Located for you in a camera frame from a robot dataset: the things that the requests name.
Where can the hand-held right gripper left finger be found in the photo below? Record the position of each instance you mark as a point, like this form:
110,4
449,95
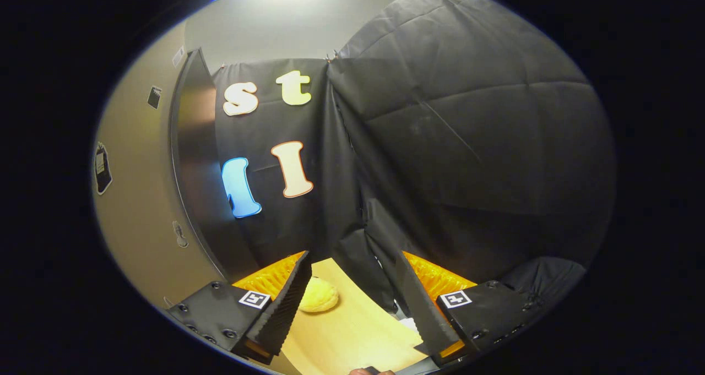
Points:
286,309

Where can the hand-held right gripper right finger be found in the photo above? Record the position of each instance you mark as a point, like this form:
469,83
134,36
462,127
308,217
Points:
424,314

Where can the grey cabinet door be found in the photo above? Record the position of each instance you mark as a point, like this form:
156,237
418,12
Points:
140,199

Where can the black backdrop cloth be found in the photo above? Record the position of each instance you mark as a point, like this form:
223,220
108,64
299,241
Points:
468,143

